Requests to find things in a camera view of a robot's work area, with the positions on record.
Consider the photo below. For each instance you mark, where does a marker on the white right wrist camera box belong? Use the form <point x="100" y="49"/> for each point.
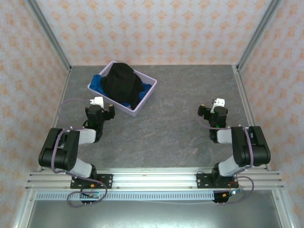
<point x="219" y="102"/>

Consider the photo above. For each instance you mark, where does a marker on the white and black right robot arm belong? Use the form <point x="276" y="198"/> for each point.
<point x="225" y="136"/>

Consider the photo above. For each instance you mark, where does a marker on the aluminium table side rail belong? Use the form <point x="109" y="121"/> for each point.
<point x="246" y="99"/>
<point x="62" y="95"/>

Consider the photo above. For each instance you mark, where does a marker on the lavender plastic basket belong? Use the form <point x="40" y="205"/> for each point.
<point x="145" y="99"/>

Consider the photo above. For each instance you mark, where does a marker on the grey metal sheet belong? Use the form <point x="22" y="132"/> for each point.
<point x="154" y="213"/>

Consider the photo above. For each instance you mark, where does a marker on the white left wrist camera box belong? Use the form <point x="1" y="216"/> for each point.
<point x="98" y="101"/>

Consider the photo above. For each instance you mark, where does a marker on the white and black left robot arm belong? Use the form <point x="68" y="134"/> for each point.
<point x="78" y="139"/>

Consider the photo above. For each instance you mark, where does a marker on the blue crumpled garment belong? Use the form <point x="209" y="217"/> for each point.
<point x="96" y="83"/>

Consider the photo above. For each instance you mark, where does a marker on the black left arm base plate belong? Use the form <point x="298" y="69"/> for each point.
<point x="107" y="178"/>

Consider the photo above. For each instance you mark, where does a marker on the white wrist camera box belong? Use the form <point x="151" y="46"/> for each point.
<point x="219" y="102"/>
<point x="98" y="101"/>

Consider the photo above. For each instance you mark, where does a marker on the small circuit board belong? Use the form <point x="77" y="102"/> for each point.
<point x="91" y="195"/>
<point x="234" y="192"/>

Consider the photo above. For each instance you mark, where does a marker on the aluminium base rail beam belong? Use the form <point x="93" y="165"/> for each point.
<point x="154" y="178"/>

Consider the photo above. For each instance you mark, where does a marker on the black printed t-shirt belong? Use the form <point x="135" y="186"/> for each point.
<point x="121" y="83"/>

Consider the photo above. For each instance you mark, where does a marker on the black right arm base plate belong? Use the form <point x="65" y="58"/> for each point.
<point x="202" y="180"/>

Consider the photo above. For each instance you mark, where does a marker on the aluminium corner post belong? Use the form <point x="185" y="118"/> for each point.
<point x="259" y="31"/>
<point x="47" y="31"/>

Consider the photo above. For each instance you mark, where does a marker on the aluminium frame rail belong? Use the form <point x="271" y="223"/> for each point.
<point x="283" y="213"/>
<point x="22" y="213"/>

